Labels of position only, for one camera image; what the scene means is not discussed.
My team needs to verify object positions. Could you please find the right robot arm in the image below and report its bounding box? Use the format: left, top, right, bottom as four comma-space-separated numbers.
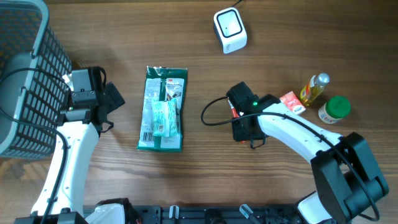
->
226, 82, 389, 223

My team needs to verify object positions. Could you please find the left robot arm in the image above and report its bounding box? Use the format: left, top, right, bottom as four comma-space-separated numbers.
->
15, 67, 129, 223

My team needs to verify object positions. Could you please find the green lid white jar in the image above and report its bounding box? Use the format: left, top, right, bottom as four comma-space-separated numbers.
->
318, 96, 351, 124

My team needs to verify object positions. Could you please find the grey plastic mesh basket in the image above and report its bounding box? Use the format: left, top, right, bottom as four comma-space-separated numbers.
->
1, 1, 72, 159

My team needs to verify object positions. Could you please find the teal mint candy packet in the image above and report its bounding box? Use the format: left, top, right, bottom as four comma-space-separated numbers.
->
151, 98, 178, 137

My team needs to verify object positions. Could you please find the green 3M product package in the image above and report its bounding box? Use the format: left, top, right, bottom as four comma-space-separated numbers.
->
137, 66, 188, 152

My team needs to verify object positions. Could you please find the white barcode scanner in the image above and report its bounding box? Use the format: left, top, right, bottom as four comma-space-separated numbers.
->
213, 7, 248, 54

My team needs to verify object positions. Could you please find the red Kleenex tissue pack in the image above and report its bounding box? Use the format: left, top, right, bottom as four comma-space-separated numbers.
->
280, 91, 306, 115

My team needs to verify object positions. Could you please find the yellow liquid bottle silver cap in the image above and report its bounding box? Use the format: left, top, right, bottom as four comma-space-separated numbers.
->
299, 73, 330, 106

